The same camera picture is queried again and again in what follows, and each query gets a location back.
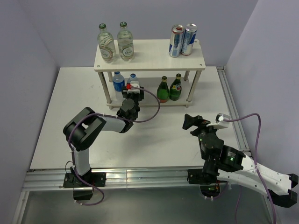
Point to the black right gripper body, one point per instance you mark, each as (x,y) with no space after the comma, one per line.
(204,122)

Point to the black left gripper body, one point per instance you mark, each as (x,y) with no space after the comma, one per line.
(136,98)

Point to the Pocari Sweat plastic bottle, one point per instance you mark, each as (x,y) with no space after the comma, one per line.
(132,78)
(118,83)

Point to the green glass Perrier bottle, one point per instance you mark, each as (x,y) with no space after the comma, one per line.
(175,88)
(163,90)

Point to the clear Chang soda water bottle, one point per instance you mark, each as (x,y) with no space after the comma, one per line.
(106,44)
(125,42)

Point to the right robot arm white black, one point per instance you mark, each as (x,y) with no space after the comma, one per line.
(227,164)

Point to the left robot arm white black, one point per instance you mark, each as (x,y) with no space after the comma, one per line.
(84,128)

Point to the white two-tier wooden shelf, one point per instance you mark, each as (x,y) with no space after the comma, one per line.
(151,61)

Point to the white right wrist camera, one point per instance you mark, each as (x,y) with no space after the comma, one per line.
(220,122)

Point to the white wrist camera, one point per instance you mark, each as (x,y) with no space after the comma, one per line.
(133,87)
(220,122)

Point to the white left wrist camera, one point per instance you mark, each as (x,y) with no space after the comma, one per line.
(133,87)

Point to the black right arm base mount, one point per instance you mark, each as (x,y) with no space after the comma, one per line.
(209,185)

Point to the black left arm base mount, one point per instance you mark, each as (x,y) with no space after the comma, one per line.
(71,181)

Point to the aluminium extrusion frame rail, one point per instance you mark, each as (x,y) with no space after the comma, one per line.
(146,168)

